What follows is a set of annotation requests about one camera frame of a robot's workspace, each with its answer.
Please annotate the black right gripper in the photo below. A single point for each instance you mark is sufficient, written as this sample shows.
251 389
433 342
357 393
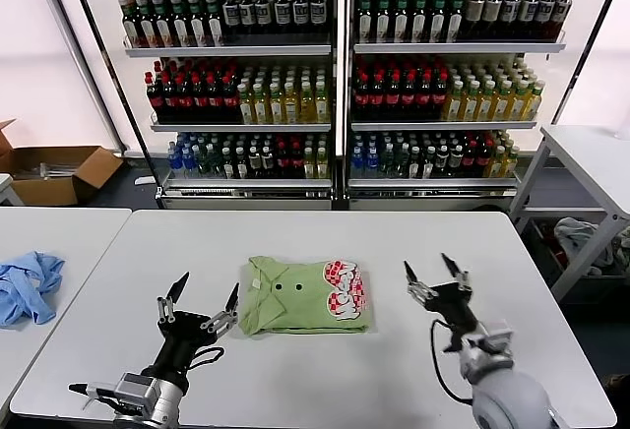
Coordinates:
455 311

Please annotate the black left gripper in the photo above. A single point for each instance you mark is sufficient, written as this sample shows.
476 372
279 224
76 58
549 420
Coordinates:
179 345

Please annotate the green polo shirt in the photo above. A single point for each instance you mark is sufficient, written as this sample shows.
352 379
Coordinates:
295 311

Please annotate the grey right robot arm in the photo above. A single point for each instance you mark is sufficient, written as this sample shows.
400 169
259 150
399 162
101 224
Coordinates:
507 399

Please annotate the grey white clothes pile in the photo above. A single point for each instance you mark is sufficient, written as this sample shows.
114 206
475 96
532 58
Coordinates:
573 232

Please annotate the grey metal shelving unit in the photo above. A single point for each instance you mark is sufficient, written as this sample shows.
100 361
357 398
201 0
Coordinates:
246 198
433 198

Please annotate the grey metal shelf board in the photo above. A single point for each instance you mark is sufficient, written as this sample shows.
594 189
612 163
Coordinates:
458 48
246 184
443 125
241 127
226 51
433 183

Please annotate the dark storage basket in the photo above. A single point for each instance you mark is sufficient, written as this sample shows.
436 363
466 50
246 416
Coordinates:
539 244

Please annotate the black label drink bottle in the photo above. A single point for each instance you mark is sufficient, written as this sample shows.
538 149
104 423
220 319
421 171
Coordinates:
427 163
441 159
226 163
414 163
240 163
455 159
267 162
254 162

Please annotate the red capped cola bottle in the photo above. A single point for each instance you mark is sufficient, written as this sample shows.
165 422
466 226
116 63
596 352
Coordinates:
361 99
295 161
392 99
213 99
376 99
153 99
468 158
407 99
229 99
198 99
183 99
422 99
281 161
438 99
482 158
168 99

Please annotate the blue label water bottle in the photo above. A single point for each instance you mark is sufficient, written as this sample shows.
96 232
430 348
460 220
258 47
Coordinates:
371 162
187 162
357 162
173 161

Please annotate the pale yellow drink bottle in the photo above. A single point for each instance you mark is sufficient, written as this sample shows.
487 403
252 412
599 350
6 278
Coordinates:
321 163
496 161
308 163
509 162

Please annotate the small white floor object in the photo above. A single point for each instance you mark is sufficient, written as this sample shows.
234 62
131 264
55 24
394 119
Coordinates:
144 181

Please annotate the white side table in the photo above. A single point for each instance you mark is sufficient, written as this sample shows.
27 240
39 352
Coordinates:
74 232

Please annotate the yellow juice bottle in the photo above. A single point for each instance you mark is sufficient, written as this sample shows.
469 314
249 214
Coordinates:
290 106
259 106
274 106
244 106
453 104
515 104
530 104
500 104
306 105
468 104
484 104
321 104

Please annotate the crumpled light blue garment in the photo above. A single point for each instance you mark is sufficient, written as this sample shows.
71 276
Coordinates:
29 291

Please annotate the open brown cardboard box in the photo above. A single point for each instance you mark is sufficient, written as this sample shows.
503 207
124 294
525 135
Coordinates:
44 193

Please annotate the dark green cloth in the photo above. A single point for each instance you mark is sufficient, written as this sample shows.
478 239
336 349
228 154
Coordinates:
624 247

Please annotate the clear plastic packaging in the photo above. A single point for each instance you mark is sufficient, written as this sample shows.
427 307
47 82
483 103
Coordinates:
59 169

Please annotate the white furniture corner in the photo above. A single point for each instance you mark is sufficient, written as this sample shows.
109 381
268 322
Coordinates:
7 193

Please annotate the black metal pole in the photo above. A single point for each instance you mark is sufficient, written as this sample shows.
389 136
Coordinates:
113 79
592 30

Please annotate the green capped tea bottle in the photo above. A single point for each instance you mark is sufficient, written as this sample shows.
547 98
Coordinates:
436 25
382 25
130 25
146 25
454 24
163 25
418 25
213 24
197 24
180 25
364 25
400 25

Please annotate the white capped dark tea bottle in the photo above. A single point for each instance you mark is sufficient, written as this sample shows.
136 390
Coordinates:
560 15
490 13
264 15
508 13
230 15
247 15
300 13
525 13
473 13
282 14
543 15
318 12

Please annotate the grey metal pole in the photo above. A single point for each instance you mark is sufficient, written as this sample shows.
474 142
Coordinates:
80 55

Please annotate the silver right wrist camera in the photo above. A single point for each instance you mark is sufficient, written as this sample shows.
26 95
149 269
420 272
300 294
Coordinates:
497 338

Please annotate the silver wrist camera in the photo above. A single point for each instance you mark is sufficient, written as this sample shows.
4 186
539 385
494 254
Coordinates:
497 338
135 392

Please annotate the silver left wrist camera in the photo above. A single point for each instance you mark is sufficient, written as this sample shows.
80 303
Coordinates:
135 392

